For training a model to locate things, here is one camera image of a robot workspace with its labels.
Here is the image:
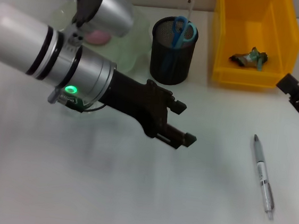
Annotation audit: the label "grey white ballpoint pen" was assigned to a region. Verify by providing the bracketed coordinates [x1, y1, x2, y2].
[245, 134, 283, 221]

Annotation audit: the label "black mesh pen holder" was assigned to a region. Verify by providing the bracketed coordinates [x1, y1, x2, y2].
[147, 14, 201, 88]

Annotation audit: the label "pink toy peach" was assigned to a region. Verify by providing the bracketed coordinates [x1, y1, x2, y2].
[83, 29, 112, 47]

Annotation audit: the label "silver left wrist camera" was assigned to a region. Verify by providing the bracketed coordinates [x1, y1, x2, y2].
[62, 0, 137, 54]

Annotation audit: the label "clear plastic ruler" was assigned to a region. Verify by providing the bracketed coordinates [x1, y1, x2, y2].
[179, 0, 196, 22]

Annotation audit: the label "clear green-label water bottle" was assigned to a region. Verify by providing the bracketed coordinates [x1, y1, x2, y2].
[55, 91, 103, 118]

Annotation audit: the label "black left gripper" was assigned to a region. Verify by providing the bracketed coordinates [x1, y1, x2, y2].
[94, 68, 204, 152]

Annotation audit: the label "yellow plastic bin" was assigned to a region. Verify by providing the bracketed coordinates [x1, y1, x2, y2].
[205, 0, 299, 96]

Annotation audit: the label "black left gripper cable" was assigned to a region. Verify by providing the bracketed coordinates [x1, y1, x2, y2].
[47, 88, 107, 116]

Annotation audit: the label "blue scissors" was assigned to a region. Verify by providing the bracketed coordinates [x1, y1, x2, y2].
[158, 14, 200, 80]

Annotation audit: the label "pale green glass fruit plate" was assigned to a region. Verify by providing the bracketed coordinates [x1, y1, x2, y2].
[46, 0, 154, 77]

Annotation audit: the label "green plastic wrapper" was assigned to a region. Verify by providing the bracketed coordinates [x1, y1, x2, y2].
[229, 45, 271, 72]

